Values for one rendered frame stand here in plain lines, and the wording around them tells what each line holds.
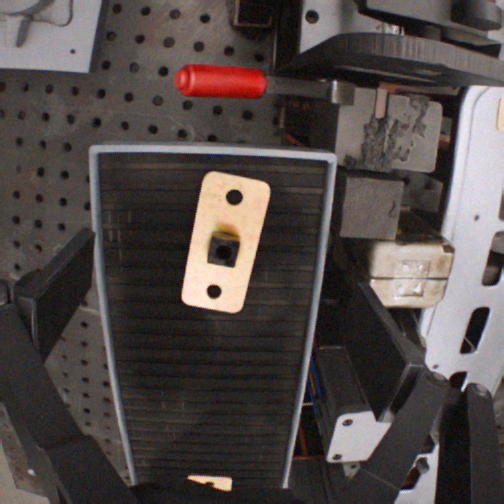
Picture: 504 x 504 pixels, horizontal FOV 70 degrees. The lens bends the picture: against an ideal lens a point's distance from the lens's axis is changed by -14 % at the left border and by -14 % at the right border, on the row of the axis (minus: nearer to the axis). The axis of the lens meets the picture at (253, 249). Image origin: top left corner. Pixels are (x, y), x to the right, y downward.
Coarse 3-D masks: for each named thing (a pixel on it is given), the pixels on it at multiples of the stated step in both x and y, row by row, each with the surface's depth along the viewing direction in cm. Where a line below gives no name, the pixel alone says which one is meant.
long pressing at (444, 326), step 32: (480, 96) 37; (480, 128) 38; (448, 160) 40; (480, 160) 39; (448, 192) 40; (480, 192) 41; (448, 224) 42; (480, 224) 42; (480, 256) 44; (448, 288) 45; (480, 288) 45; (416, 320) 47; (448, 320) 47; (448, 352) 49; (480, 352) 49
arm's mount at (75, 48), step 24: (96, 0) 53; (0, 24) 52; (48, 24) 53; (72, 24) 54; (96, 24) 55; (0, 48) 54; (24, 48) 54; (48, 48) 55; (72, 48) 56; (96, 48) 58
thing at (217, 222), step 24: (216, 192) 23; (264, 192) 23; (216, 216) 23; (240, 216) 24; (192, 240) 24; (216, 240) 23; (240, 240) 23; (192, 264) 24; (216, 264) 24; (240, 264) 25; (192, 288) 25; (240, 288) 25
